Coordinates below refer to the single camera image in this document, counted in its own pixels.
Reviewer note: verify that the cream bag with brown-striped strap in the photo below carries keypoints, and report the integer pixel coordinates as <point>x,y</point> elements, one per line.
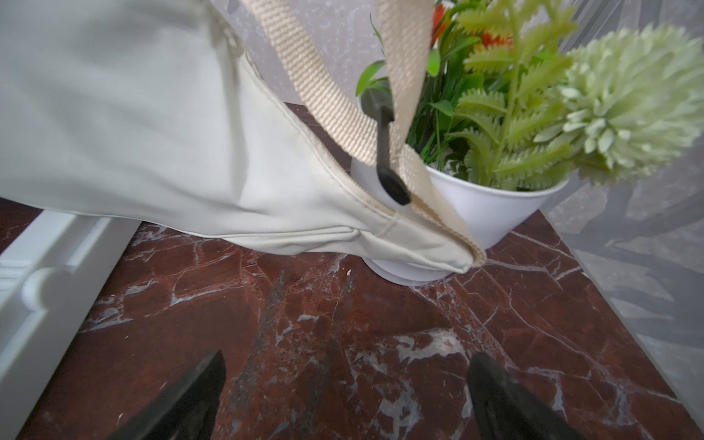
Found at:
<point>153,110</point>

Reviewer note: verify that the white and steel clothes rack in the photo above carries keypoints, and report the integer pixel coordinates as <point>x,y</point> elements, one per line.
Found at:
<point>51,276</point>

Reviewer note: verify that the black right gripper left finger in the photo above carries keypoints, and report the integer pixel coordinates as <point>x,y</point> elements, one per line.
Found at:
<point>186,409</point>

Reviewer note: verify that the white pot with artificial plant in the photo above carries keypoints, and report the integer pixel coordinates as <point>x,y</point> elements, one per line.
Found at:
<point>497,115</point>

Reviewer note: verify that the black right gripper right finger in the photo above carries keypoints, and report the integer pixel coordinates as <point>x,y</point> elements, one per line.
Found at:
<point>506,409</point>

